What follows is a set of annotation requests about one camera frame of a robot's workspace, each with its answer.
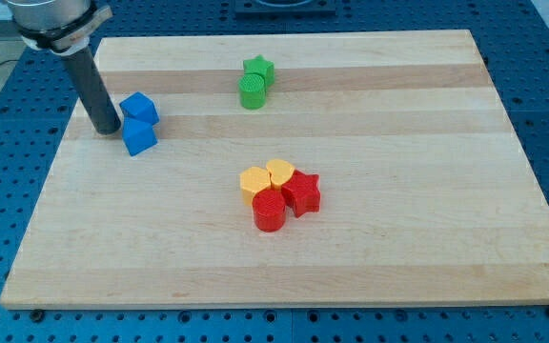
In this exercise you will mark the yellow hexagon block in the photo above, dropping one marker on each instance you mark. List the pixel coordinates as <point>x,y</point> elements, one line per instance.
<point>253,181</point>

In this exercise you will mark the red star block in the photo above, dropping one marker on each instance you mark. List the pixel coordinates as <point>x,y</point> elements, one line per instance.
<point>301,193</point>

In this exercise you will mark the green cylinder block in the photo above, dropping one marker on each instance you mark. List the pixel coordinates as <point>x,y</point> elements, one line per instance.
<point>252,91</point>

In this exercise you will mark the yellow heart block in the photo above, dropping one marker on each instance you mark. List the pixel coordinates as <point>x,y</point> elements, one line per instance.
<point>280,171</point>

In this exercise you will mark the blue pentagon block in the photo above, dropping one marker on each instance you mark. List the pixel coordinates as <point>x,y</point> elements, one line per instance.
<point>138,136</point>

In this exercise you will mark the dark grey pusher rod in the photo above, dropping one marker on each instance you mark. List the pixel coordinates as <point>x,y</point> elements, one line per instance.
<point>91,90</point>

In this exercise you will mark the blue cube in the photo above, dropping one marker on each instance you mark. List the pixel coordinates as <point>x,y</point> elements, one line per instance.
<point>140,107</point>

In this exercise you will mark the green star block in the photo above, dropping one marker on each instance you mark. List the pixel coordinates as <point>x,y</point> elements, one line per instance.
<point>262,67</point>

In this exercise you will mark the light wooden board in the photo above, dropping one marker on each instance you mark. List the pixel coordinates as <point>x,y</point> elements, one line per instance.
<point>427,196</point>

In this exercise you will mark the red cylinder block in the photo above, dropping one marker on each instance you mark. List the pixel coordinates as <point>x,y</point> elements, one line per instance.
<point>269,209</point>

